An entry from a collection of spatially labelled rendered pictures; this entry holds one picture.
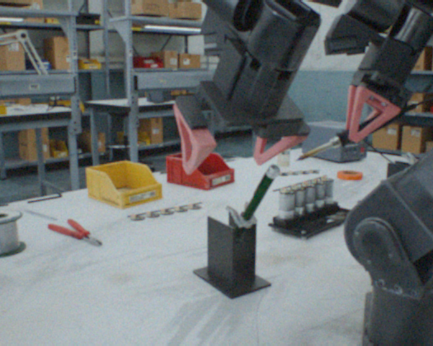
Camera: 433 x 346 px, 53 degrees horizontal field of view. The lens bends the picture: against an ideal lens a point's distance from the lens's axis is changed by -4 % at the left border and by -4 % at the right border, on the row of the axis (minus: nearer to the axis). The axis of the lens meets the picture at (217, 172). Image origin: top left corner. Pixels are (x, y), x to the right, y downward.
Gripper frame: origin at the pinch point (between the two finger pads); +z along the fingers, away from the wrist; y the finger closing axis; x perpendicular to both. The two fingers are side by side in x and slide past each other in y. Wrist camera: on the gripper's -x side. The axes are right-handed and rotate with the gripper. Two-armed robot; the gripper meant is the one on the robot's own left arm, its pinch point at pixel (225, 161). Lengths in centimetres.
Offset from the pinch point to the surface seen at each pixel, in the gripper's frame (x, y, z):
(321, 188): -2.6, -24.5, 12.2
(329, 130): -33, -61, 30
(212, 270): 8.0, 2.0, 10.5
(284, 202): -1.0, -15.6, 12.0
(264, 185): 7.3, 0.4, -3.8
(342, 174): -15, -49, 26
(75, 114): -192, -42, 156
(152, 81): -211, -100, 145
